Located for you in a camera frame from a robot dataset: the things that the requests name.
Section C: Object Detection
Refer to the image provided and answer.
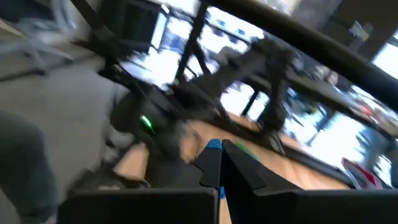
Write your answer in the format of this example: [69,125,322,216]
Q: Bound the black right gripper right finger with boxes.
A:
[221,139,398,224]

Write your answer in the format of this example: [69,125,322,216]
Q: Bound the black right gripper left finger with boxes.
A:
[57,138,223,224]

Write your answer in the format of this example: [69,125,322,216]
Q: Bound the green elastic bandage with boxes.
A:
[233,141,259,160]

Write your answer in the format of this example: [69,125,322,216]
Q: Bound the blue elastic bandage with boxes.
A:
[206,138,227,200]

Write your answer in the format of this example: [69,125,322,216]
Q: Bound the black office table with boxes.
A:
[284,70,398,139]

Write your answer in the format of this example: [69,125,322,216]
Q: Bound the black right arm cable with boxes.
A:
[211,0,398,113]

